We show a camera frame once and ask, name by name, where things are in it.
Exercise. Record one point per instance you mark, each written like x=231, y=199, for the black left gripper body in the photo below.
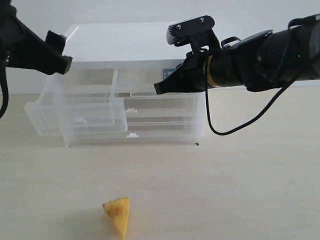
x=12, y=33

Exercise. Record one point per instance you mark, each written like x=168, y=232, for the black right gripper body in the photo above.
x=218, y=66

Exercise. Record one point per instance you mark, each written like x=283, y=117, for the yellow cheese wedge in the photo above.
x=117, y=212

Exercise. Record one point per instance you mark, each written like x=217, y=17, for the teal white glue stick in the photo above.
x=168, y=74

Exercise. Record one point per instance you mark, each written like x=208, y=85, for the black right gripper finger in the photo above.
x=182, y=80

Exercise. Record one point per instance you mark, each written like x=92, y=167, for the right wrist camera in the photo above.
x=197, y=32

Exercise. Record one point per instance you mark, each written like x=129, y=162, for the white translucent drawer cabinet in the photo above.
x=126, y=46

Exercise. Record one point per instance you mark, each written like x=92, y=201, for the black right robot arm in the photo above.
x=264, y=61

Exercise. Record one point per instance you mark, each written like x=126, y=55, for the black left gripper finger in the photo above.
x=41, y=57
x=56, y=41

